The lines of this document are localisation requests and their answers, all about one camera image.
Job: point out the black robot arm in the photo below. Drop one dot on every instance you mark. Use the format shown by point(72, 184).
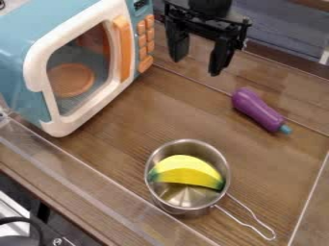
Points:
point(208, 19)

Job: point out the yellow green toy banana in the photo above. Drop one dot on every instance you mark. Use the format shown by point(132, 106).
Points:
point(186, 170)

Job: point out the silver pot with wire handle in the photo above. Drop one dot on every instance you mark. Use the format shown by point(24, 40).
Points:
point(188, 200)

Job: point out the clear acrylic barrier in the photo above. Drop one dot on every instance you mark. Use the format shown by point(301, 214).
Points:
point(111, 213)

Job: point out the blue toy microwave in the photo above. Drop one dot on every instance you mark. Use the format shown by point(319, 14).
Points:
point(107, 34)

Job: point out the purple toy eggplant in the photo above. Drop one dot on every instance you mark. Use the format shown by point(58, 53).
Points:
point(247, 103)

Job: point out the orange microwave turntable plate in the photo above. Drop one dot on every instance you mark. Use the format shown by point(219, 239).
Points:
point(70, 79)

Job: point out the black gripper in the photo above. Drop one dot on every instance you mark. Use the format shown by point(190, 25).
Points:
point(208, 18)

